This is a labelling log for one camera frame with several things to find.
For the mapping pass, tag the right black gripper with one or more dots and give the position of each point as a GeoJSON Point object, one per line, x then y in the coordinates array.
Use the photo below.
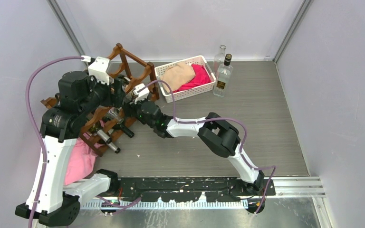
{"type": "Point", "coordinates": [128, 107]}

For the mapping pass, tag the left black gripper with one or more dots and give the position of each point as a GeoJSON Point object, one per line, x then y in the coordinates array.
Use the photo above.
{"type": "Point", "coordinates": [115, 98]}

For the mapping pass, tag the clear drinking glass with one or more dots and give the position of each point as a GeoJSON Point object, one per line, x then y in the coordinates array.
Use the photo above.
{"type": "Point", "coordinates": [114, 114]}

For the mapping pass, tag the black-neck green wine bottle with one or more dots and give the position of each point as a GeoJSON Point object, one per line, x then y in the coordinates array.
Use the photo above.
{"type": "Point", "coordinates": [124, 129]}

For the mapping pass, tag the silver-neck dark wine bottle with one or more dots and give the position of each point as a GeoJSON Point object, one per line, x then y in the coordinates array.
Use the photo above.
{"type": "Point", "coordinates": [113, 147]}

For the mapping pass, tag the clear bottle black cap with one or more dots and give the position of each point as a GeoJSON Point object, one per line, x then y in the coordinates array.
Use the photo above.
{"type": "Point", "coordinates": [223, 76]}
{"type": "Point", "coordinates": [129, 97]}

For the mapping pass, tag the clear glass bottle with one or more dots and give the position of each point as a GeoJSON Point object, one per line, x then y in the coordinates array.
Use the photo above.
{"type": "Point", "coordinates": [219, 58]}

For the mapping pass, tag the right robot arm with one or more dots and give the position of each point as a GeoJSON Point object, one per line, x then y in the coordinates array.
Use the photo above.
{"type": "Point", "coordinates": [217, 133]}

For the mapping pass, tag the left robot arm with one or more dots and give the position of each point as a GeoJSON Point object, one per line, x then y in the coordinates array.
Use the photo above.
{"type": "Point", "coordinates": [79, 95]}

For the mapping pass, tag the brown wooden wine rack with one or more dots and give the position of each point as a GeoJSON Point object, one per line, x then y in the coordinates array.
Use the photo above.
{"type": "Point", "coordinates": [135, 69]}

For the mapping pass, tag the beige cloth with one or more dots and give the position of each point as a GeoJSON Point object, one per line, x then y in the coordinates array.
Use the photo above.
{"type": "Point", "coordinates": [177, 75]}

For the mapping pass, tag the white plastic basket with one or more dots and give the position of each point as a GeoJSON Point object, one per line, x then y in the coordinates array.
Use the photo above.
{"type": "Point", "coordinates": [200, 60]}

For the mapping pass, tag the magenta cloth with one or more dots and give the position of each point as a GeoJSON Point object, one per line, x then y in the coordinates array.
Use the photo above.
{"type": "Point", "coordinates": [201, 77]}

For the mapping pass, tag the pink cloth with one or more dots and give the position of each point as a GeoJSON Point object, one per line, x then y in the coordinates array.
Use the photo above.
{"type": "Point", "coordinates": [81, 162]}

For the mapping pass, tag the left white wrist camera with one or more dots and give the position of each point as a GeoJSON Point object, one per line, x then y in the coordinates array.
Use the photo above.
{"type": "Point", "coordinates": [98, 68]}

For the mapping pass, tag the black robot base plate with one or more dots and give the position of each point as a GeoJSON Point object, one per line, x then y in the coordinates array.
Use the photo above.
{"type": "Point", "coordinates": [187, 189]}

